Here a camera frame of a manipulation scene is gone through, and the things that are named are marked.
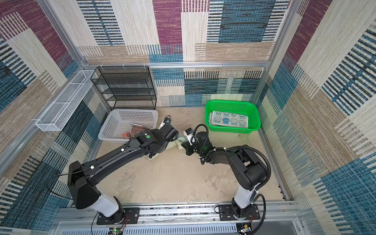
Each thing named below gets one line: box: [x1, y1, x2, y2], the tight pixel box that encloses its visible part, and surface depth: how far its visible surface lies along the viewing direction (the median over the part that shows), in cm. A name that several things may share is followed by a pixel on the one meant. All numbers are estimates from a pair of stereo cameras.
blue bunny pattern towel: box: [209, 110, 249, 129], surface depth 110 cm
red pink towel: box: [121, 125, 148, 140], surface depth 104 cm
